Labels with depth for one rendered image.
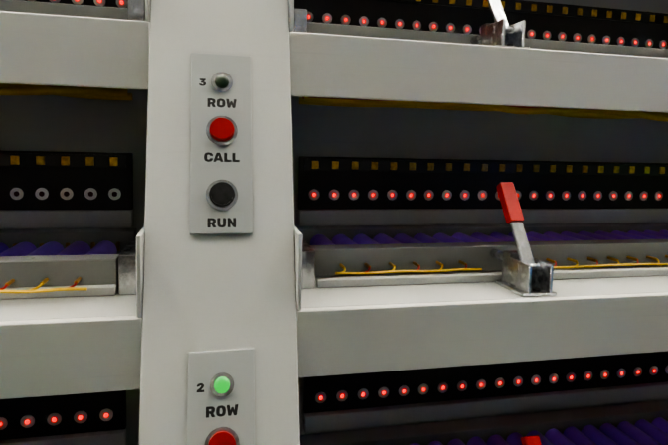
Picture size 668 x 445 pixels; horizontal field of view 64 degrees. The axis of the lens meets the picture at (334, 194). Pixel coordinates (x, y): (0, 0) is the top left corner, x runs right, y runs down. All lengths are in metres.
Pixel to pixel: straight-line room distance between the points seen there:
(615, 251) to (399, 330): 0.24
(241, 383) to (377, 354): 0.09
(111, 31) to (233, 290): 0.19
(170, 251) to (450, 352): 0.20
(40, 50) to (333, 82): 0.19
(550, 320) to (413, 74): 0.20
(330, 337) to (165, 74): 0.20
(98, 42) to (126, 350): 0.20
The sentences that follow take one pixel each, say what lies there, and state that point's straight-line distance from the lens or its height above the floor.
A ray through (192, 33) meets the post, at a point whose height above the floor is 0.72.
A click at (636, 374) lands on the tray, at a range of 0.69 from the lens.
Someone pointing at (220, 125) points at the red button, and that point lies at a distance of 0.36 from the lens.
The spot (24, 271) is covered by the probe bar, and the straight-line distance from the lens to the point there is 0.42.
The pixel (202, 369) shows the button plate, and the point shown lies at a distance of 0.35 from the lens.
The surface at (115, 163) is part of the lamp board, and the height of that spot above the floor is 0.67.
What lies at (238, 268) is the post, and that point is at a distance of 0.35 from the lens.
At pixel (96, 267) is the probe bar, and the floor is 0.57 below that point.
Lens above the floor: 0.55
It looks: 11 degrees up
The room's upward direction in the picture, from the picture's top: 2 degrees counter-clockwise
